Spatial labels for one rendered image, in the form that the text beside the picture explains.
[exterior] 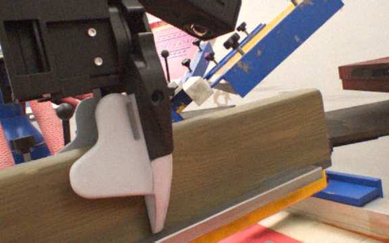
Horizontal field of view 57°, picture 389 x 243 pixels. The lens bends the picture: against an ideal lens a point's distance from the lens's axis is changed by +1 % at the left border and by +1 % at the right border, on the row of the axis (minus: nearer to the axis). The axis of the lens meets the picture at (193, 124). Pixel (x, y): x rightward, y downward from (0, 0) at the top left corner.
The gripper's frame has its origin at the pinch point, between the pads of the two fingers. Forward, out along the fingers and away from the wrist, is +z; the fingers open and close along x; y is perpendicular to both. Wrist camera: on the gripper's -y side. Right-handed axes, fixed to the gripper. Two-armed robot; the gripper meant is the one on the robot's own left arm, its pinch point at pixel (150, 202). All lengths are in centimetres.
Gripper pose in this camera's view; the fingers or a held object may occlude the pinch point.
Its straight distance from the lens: 26.0
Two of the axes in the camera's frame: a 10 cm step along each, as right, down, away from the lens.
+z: 1.8, 9.7, 1.3
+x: 5.3, 0.2, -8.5
